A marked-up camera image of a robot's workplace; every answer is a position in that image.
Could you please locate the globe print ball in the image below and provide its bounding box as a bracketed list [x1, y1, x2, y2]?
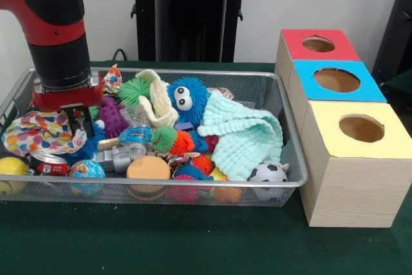
[69, 160, 106, 196]

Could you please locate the black cable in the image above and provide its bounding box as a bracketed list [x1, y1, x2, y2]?
[112, 48, 129, 62]

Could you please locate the silver wire mesh bin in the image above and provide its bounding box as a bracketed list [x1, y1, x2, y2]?
[0, 65, 309, 209]

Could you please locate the mint green knitted cloth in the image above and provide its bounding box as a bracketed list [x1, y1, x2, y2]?
[196, 90, 285, 182]

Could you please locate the black and white soccer ball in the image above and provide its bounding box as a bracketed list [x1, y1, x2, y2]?
[247, 162, 289, 200]

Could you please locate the orange foam disc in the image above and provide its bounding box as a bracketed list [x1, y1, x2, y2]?
[126, 155, 171, 181]

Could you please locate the green spiky ball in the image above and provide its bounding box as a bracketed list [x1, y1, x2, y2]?
[116, 78, 152, 105]

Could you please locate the black upright panel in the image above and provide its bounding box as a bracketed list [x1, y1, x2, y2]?
[371, 0, 412, 88]

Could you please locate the colourful patterned cloth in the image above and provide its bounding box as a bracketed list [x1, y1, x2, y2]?
[1, 110, 88, 157]

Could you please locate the dark green table cloth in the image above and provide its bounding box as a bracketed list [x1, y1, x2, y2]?
[0, 60, 412, 275]
[382, 68, 412, 111]

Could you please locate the red drink can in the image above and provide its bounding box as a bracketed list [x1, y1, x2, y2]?
[29, 153, 70, 176]

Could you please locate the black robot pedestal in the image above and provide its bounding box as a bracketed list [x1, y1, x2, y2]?
[124, 0, 260, 63]

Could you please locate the yellow printed ball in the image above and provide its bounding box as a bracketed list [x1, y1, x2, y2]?
[0, 156, 30, 195]

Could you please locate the blue spiky toy with eyes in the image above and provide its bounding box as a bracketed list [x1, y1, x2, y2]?
[166, 77, 210, 126]

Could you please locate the cream knitted cloth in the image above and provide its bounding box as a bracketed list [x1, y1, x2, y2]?
[135, 69, 180, 129]

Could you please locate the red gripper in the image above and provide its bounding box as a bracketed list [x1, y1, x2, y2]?
[32, 77, 107, 138]

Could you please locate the wooden box with three holes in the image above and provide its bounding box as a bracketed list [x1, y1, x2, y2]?
[274, 28, 412, 228]

